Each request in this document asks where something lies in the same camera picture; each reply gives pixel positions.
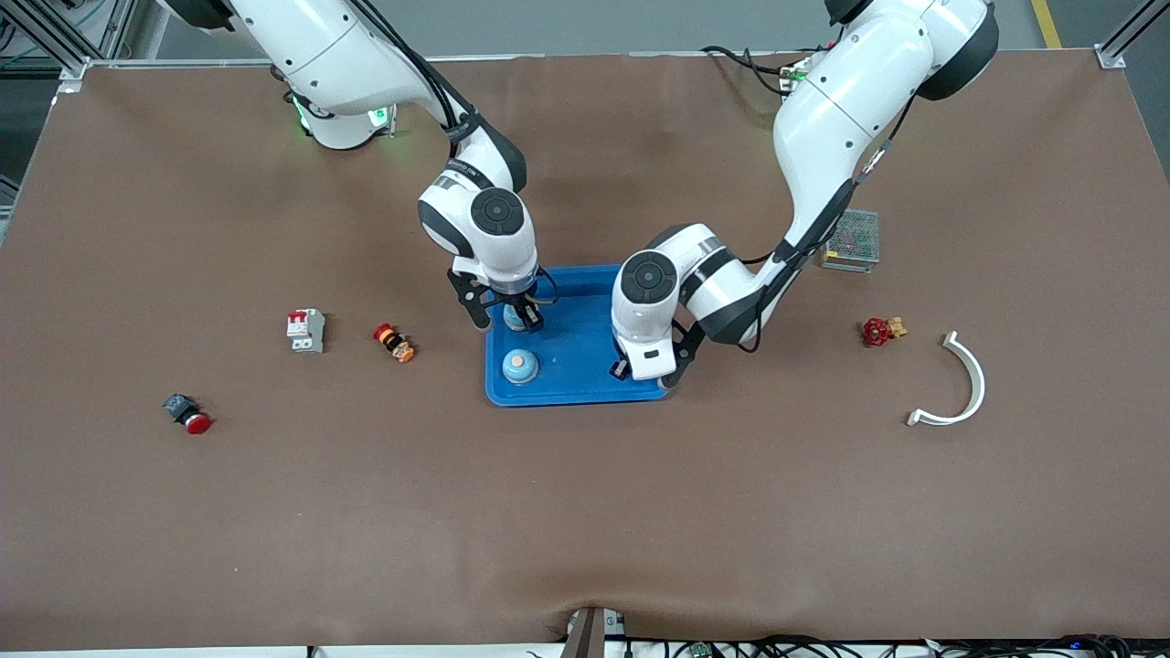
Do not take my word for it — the aluminium frame post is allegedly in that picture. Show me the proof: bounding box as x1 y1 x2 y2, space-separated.
1097 0 1170 69
0 0 138 92

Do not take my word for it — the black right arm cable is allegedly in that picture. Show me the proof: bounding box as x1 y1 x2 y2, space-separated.
347 0 558 307

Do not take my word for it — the red orange push button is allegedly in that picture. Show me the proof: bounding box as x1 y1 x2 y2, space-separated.
372 323 416 364

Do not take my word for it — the white curved plastic clamp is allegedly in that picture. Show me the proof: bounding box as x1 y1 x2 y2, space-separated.
905 330 987 428

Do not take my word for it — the white circuit breaker red switch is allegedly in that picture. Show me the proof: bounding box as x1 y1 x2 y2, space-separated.
286 309 327 355

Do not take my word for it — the black base cable bundle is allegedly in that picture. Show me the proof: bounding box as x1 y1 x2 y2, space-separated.
702 44 805 97

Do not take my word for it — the blue plastic tray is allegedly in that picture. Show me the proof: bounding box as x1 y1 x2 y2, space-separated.
485 264 675 407

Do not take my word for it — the brown table edge bracket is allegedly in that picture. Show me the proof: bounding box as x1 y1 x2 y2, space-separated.
560 606 628 658

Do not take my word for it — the metal mesh power supply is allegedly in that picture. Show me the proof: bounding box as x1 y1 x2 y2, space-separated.
816 208 882 273

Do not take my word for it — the red mushroom button dark body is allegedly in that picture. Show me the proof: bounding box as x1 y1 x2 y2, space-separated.
162 393 214 435

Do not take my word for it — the black floor cable bundle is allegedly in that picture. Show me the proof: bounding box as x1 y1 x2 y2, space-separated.
626 633 1170 658

